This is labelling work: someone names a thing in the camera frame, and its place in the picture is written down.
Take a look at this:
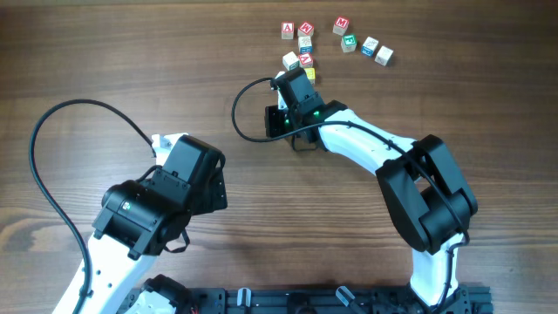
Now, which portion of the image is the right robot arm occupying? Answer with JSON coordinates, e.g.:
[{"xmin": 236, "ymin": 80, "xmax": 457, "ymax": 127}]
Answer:
[{"xmin": 265, "ymin": 68, "xmax": 478, "ymax": 310}]

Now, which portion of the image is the blue P letter block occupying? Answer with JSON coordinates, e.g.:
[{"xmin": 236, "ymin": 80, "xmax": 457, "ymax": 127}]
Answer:
[{"xmin": 361, "ymin": 37, "xmax": 379, "ymax": 58}]

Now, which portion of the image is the red A block centre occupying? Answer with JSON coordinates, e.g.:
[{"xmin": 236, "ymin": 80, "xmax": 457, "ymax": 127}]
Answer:
[{"xmin": 298, "ymin": 52, "xmax": 314, "ymax": 68}]

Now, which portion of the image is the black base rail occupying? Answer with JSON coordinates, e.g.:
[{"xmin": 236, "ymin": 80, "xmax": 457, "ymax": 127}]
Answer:
[{"xmin": 183, "ymin": 284, "xmax": 495, "ymax": 314}]

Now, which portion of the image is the blue edged picture block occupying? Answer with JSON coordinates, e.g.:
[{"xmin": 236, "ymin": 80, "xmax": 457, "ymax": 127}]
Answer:
[{"xmin": 298, "ymin": 36, "xmax": 313, "ymax": 54}]

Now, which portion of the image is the red W letter block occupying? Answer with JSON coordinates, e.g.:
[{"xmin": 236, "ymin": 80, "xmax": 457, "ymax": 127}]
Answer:
[{"xmin": 297, "ymin": 21, "xmax": 315, "ymax": 37}]

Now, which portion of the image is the green top letter block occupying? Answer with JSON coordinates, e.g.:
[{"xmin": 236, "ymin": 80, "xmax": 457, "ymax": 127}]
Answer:
[{"xmin": 341, "ymin": 34, "xmax": 357, "ymax": 53}]

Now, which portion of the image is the white block red leaf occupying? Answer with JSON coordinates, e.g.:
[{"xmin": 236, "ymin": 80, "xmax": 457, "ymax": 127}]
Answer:
[{"xmin": 375, "ymin": 45, "xmax": 393, "ymax": 66}]

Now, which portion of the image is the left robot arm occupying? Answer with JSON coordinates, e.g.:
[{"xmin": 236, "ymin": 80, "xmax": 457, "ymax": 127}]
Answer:
[{"xmin": 55, "ymin": 133, "xmax": 228, "ymax": 313}]

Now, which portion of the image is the red M letter block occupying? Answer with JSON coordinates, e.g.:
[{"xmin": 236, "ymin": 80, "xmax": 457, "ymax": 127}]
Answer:
[{"xmin": 332, "ymin": 16, "xmax": 350, "ymax": 36}]

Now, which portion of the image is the white block green Z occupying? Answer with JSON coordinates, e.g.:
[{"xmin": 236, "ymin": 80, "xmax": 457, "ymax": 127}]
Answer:
[{"xmin": 282, "ymin": 51, "xmax": 300, "ymax": 71}]

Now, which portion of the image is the yellow top picture block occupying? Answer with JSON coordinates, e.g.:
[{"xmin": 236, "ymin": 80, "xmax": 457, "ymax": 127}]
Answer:
[{"xmin": 304, "ymin": 67, "xmax": 316, "ymax": 85}]

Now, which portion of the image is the red A letter block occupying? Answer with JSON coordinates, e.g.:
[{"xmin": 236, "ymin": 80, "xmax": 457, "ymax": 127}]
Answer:
[{"xmin": 281, "ymin": 21, "xmax": 295, "ymax": 40}]

